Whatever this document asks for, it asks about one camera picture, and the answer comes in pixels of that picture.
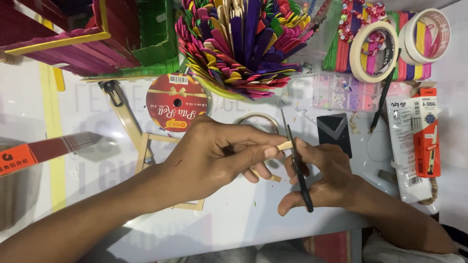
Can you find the person's left hand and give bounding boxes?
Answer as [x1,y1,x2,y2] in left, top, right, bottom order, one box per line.
[161,115,294,212]

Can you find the person's right hand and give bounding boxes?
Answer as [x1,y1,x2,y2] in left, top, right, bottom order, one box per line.
[277,138,366,217]

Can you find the black scissors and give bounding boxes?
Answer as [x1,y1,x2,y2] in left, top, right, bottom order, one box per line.
[280,108,314,213]

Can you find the plain wooden craft stick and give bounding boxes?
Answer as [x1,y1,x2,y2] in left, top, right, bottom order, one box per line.
[250,140,294,183]

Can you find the small wood offcuts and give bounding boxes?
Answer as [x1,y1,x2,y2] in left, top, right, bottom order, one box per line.
[348,112,362,135]

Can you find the small grey block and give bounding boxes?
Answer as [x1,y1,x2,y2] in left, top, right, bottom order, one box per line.
[378,169,398,183]

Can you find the red ribbon roll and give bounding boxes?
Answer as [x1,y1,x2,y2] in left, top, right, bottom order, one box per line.
[145,73,213,133]

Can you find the yellow-green bowl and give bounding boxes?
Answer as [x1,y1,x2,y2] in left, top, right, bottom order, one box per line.
[190,71,256,102]

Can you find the clear tape roll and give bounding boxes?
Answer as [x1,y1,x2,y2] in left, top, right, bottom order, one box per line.
[234,112,281,136]

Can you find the white plastic package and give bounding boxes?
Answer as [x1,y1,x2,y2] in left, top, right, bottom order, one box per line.
[385,93,433,204]

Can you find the clear bead organizer box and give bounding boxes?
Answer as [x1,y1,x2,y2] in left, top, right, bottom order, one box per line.
[312,71,381,113]

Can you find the beige tool with black clip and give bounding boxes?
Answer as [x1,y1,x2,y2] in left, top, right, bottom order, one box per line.
[98,80,156,166]

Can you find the orange cutter knife package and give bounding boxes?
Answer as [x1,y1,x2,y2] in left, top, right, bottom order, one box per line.
[411,87,441,179]

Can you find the coloured stick mat with beads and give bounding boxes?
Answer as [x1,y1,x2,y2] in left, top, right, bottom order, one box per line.
[322,0,433,82]

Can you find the large masking tape roll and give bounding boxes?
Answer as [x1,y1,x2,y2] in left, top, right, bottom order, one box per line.
[349,20,400,84]

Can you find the bunch of coloured craft sticks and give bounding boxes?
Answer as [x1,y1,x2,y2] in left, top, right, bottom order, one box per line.
[174,0,316,101]

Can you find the green stick box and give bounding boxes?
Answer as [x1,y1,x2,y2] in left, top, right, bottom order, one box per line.
[121,0,180,79]

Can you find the small masking tape roll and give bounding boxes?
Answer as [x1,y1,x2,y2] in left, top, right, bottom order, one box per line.
[398,8,451,66]

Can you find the yellow craft stick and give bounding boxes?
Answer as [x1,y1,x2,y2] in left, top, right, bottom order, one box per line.
[52,67,66,93]

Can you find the orange and red box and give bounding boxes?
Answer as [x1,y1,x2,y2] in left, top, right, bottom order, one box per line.
[0,131,104,178]

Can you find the pink stick box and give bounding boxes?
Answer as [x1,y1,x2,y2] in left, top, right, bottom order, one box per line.
[0,0,142,78]

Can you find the wooden stick frame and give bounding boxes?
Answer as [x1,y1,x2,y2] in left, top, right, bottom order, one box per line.
[135,132,205,212]

